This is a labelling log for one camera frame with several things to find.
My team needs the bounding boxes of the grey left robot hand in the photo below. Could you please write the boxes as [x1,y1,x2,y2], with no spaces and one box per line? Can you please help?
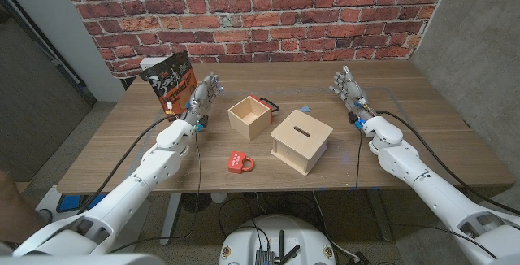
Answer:
[180,72,224,125]

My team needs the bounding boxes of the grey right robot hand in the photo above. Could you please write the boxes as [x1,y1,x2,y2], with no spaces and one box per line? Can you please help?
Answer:
[328,65,378,124]

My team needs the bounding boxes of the wooden drawer with red front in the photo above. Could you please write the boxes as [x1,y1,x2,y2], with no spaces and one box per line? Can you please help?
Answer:
[227,93,280,141]

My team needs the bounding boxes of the wooden box with slot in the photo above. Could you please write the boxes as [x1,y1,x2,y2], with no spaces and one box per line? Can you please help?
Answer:
[270,109,334,176]

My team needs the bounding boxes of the black orange snack package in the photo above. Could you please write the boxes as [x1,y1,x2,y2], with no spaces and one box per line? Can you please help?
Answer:
[139,50,199,115]

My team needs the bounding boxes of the red padlock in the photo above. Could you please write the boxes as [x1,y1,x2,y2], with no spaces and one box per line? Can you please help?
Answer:
[227,150,255,175]

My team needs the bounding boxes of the black round floor object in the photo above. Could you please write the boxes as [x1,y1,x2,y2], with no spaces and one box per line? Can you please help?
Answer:
[180,193,212,213]

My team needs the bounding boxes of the white table leg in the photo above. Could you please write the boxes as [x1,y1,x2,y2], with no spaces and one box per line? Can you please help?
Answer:
[159,193,183,246]

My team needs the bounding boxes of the grey table leg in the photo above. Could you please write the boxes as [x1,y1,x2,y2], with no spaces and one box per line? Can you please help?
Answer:
[367,189,394,242]

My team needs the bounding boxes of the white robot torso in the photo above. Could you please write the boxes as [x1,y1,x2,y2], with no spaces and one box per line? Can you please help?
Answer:
[218,215,337,265]

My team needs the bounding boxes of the white floor base blue pads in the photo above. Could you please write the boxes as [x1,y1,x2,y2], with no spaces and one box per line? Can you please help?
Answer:
[35,185,109,225]

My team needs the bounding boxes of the grey finned electronics module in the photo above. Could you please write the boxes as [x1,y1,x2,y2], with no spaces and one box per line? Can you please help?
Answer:
[254,250,275,265]

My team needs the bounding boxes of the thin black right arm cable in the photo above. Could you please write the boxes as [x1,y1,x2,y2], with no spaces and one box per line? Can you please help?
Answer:
[354,128,363,189]

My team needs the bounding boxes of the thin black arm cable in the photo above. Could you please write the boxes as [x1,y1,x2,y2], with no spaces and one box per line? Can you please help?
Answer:
[354,128,363,189]
[193,128,203,217]

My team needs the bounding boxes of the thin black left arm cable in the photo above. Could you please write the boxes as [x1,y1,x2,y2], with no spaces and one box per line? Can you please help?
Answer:
[193,128,203,217]

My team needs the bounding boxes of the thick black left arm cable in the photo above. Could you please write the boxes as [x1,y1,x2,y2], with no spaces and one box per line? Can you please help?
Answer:
[76,113,180,215]

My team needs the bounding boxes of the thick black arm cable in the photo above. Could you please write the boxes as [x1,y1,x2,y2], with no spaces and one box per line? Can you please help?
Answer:
[76,113,180,215]
[373,109,520,216]

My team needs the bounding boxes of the printed brick wall backdrop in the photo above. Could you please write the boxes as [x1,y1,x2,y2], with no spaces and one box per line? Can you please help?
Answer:
[58,0,455,80]

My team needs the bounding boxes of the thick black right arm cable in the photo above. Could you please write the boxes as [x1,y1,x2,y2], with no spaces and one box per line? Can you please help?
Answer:
[373,109,520,216]

